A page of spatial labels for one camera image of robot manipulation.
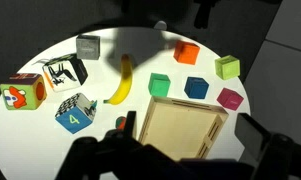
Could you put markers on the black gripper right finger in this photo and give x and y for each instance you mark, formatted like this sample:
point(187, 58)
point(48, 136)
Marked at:
point(251, 134)

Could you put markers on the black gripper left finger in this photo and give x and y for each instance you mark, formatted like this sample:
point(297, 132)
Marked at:
point(130, 127)

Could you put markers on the yellow banana toy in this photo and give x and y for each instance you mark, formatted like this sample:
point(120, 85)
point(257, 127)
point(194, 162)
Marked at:
point(125, 83)

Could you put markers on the small orange green ball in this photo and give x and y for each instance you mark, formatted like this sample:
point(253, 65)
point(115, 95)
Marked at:
point(120, 122)

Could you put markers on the magenta cube block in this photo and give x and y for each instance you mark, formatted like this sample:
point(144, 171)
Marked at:
point(230, 99)

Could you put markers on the blue number four soft cube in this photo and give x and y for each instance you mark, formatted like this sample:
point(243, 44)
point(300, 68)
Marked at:
point(76, 113)

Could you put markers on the round white table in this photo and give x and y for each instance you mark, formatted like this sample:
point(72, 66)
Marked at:
point(33, 144)

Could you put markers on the lime green cube block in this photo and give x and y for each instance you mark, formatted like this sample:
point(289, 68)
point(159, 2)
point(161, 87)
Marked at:
point(227, 67)

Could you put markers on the blue cube block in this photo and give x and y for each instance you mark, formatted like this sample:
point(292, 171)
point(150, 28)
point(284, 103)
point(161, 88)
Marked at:
point(196, 88)

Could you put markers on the black white soft cube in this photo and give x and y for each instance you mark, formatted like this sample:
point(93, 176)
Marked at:
point(65, 72)

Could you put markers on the grey cube block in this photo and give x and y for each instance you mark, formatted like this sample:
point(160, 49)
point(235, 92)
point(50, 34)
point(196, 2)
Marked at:
point(88, 47)

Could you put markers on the orange cube block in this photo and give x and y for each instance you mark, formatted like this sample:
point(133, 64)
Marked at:
point(186, 52)

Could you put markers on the green orange soft cube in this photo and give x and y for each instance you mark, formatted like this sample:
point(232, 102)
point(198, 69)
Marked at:
point(23, 91)

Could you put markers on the wooden tray frame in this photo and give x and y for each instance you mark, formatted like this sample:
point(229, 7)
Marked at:
point(182, 129)

